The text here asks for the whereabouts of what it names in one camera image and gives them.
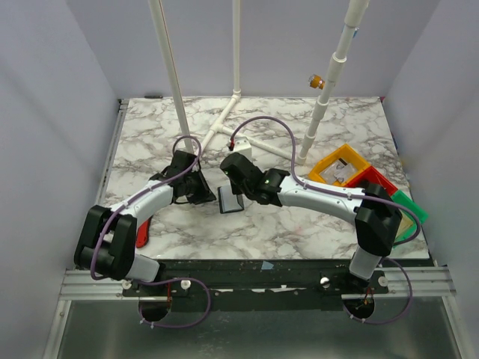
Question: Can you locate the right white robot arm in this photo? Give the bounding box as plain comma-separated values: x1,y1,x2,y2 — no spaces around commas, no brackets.
220,152,403,293

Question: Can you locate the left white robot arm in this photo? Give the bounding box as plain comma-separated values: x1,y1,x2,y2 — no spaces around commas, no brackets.
74,150,216,295

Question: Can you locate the green plastic bin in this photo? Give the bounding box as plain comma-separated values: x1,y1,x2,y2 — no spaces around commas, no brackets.
391,190,428,245

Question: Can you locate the white PVC pipe frame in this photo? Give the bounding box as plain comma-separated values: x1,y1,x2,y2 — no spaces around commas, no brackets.
148,1,369,165

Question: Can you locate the black leather card holder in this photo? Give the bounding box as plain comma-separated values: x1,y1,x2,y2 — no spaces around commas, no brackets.
218,185,245,214

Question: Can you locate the orange knob on pipe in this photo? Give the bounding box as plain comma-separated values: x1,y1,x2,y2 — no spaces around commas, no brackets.
308,74,326,89

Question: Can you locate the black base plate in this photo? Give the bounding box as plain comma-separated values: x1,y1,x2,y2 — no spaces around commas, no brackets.
76,256,439,313

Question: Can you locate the yellow plastic bin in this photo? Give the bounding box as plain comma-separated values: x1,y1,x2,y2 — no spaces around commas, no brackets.
308,144,370,187

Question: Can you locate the red black handled tool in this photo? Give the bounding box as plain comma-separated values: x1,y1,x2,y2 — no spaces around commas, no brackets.
135,217,152,249

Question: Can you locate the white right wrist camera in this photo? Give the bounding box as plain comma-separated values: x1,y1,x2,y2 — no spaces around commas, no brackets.
233,137,252,161

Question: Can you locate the left aluminium side rail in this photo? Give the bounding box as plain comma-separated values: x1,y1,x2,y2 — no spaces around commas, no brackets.
94,99,129,205

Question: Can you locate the red plastic bin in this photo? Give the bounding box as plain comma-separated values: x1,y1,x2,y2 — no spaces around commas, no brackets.
344,166,398,196

